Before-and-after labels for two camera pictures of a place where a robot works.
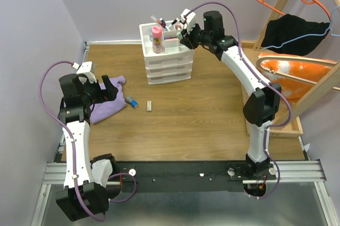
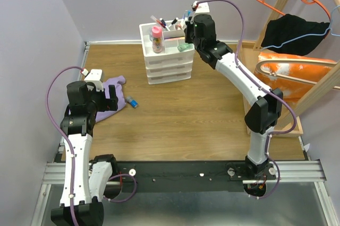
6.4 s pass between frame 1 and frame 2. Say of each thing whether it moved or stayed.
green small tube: moved
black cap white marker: stayed
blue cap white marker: stayed
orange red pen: stayed
